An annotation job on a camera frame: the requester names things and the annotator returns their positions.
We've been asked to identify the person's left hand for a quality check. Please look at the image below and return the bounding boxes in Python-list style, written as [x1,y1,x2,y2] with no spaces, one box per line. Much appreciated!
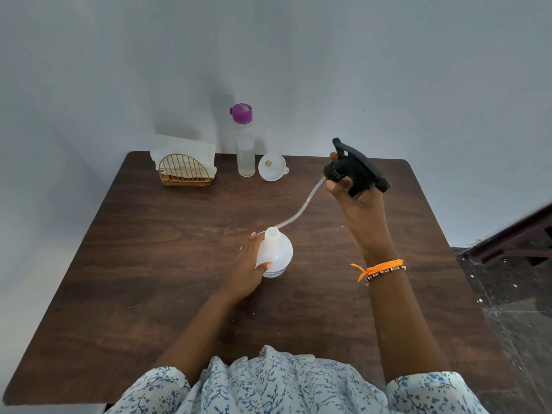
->
[224,232,273,301]

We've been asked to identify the person's right hand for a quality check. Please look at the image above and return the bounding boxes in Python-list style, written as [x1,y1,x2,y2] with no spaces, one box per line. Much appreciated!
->
[324,152,391,251]

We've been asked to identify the white plastic spray bottle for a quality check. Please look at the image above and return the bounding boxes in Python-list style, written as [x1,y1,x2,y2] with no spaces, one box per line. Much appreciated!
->
[255,227,294,278]

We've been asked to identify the black trigger sprayer with tube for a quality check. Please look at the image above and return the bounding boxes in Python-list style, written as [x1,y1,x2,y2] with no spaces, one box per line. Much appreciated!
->
[274,138,392,229]

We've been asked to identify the person's right forearm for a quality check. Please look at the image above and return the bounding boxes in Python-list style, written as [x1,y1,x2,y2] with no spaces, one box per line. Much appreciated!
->
[361,239,451,383]

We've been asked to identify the person's left forearm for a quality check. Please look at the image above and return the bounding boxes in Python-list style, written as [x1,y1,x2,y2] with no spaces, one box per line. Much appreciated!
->
[153,290,242,386]

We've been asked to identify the white plastic funnel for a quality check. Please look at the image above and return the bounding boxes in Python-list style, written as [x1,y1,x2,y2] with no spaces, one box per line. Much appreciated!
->
[258,153,290,182]

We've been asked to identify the orange thread wristband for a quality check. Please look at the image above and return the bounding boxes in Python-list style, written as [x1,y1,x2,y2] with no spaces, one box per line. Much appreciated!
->
[350,259,405,283]

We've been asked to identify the clear bottle with purple cap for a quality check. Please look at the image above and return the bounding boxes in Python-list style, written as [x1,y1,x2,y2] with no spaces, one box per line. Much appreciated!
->
[229,103,256,177]

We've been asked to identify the white blue floral garment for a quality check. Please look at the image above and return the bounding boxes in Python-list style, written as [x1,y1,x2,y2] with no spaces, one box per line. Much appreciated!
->
[105,345,490,414]

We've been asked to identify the white paper napkins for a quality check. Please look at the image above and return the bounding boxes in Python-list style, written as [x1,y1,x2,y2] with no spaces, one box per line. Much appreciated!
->
[149,134,217,179]

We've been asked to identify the dark wooden furniture piece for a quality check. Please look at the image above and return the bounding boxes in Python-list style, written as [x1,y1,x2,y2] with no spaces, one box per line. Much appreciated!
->
[462,202,552,267]

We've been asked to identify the black and white beaded bracelet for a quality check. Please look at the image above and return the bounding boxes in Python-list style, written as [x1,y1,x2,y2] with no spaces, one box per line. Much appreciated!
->
[364,266,407,286]

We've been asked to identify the gold wire napkin holder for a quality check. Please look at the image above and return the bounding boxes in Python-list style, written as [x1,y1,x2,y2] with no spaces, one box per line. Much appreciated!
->
[158,153,214,187]

